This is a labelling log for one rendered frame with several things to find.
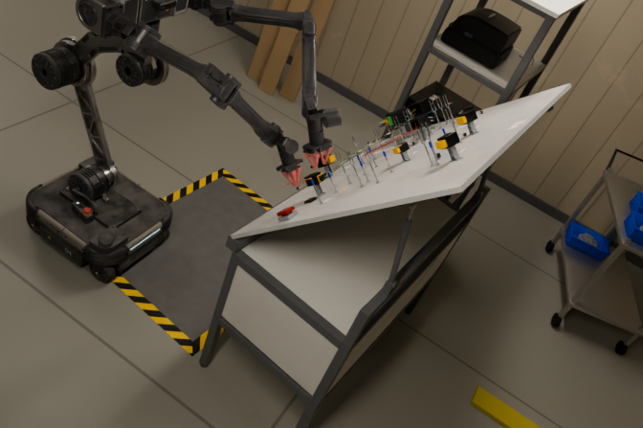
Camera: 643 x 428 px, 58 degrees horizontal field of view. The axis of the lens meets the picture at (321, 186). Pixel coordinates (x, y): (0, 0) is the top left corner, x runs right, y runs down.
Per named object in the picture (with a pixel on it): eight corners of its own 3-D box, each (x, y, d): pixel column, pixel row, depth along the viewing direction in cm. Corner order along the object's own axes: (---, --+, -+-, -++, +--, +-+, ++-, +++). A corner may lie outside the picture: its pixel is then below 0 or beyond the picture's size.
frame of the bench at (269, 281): (198, 363, 280) (232, 252, 232) (334, 252, 367) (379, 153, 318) (292, 451, 262) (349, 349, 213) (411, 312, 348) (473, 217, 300)
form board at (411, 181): (381, 144, 315) (380, 140, 315) (571, 86, 248) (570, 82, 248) (232, 239, 229) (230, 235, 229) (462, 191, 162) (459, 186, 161)
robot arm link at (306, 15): (317, 25, 251) (319, 8, 242) (314, 49, 244) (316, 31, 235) (213, 12, 250) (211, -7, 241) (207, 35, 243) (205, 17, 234)
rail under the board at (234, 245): (225, 245, 233) (228, 235, 229) (373, 149, 320) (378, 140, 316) (234, 254, 232) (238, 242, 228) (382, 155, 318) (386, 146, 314)
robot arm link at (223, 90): (222, 63, 188) (204, 89, 187) (241, 83, 200) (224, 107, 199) (135, 17, 207) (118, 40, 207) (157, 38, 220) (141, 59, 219)
